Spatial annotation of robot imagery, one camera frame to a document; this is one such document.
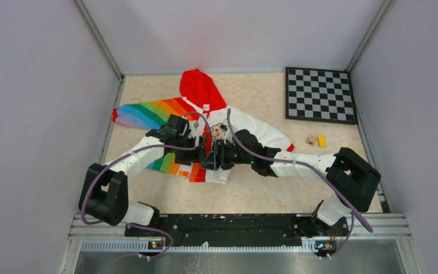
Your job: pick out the small wooden block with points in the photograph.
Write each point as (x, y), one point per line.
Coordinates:
(311, 140)

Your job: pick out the rainbow white red hooded jacket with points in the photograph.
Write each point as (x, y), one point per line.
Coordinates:
(202, 105)

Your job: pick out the aluminium frame rail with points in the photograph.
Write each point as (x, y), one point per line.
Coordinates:
(378, 227)

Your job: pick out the small yellow block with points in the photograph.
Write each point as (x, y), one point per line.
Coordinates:
(321, 141)

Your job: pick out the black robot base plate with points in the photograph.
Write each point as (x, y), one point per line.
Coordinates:
(240, 230)

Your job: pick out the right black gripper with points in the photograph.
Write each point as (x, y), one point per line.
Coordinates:
(218, 159)

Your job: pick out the black white checkerboard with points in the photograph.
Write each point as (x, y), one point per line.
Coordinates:
(319, 95)

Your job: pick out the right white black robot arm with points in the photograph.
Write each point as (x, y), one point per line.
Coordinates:
(352, 179)

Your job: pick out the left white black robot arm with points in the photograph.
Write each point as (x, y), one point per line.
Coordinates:
(104, 197)

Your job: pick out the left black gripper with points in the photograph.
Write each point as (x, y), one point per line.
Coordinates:
(197, 156)

